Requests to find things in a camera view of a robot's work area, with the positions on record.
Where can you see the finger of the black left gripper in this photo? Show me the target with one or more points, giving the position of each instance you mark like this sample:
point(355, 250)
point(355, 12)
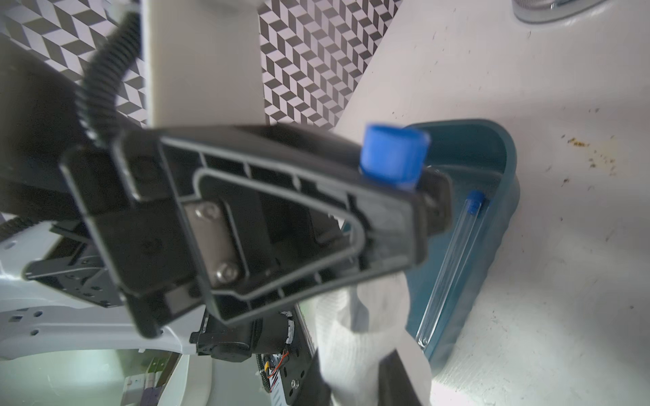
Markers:
point(245, 220)

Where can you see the blue capped test tube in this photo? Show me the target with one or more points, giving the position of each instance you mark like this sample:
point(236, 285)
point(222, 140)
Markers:
point(393, 155)
point(450, 266)

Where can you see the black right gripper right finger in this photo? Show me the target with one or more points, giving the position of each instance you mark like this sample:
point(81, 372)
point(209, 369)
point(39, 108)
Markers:
point(394, 385)

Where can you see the teal plastic water tub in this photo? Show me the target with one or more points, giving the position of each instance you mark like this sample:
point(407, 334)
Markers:
point(473, 154)

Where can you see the chrome glass rack stand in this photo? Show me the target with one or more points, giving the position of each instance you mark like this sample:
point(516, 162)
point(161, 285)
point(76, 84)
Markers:
point(546, 11)

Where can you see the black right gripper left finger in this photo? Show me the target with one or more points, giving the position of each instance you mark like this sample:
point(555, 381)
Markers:
point(313, 390)

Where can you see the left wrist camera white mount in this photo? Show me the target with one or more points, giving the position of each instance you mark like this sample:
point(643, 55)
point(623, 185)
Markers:
point(202, 62)

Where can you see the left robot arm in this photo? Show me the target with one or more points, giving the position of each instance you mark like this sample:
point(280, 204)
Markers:
point(44, 114)

